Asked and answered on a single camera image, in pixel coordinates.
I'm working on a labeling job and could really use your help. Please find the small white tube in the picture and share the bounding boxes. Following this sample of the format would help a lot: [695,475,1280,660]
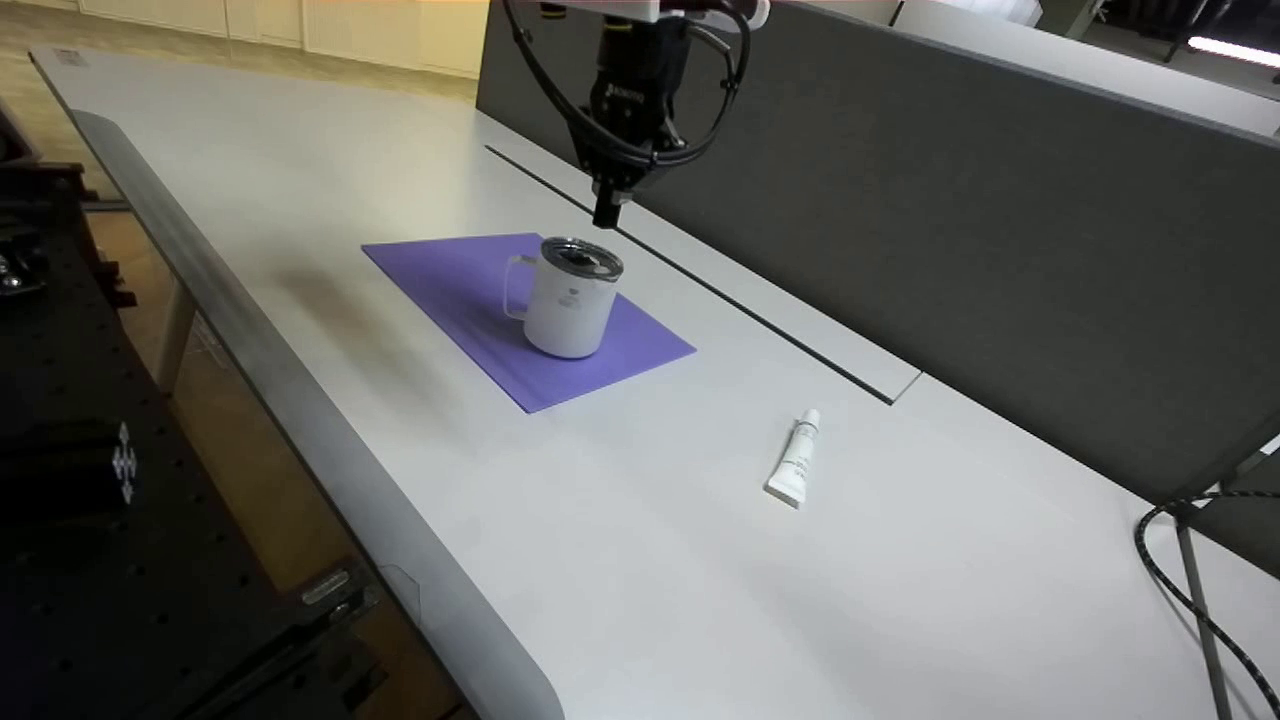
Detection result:
[761,404,828,513]

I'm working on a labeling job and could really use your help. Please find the gray metal table leg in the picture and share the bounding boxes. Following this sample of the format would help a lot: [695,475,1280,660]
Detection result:
[152,283,203,401]

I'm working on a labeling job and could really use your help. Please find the white handled mug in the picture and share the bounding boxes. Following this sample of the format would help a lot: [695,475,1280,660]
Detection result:
[495,242,629,364]

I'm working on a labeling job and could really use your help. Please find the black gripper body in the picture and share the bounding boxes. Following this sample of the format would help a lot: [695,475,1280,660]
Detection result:
[573,11,702,189]

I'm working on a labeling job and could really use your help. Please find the black looped gripper cable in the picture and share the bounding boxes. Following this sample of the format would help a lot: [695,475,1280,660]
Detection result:
[495,0,758,174]

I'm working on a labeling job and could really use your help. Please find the black round mug lid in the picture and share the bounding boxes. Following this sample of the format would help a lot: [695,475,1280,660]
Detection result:
[540,231,629,283]

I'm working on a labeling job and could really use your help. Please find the purple rectangular mat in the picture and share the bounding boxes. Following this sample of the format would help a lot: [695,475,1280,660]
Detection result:
[359,231,702,418]

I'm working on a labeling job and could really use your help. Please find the light wooden cabinet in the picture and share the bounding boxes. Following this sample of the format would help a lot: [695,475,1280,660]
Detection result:
[14,0,494,82]

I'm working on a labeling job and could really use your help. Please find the dark gray desk partition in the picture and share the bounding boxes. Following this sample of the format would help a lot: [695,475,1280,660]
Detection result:
[471,0,1280,583]

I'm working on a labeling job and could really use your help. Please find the black perforated breadboard table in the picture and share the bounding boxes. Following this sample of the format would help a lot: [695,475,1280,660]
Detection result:
[0,99,393,720]

